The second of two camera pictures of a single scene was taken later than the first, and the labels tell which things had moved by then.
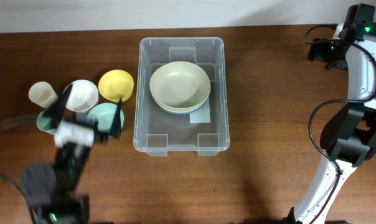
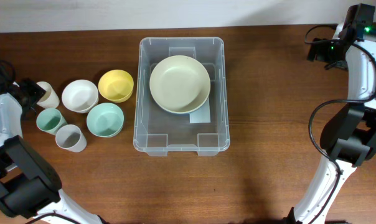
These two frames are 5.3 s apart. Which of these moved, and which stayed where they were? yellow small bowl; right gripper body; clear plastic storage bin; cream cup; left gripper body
Moved: left gripper body
Stayed: right gripper body; cream cup; clear plastic storage bin; yellow small bowl
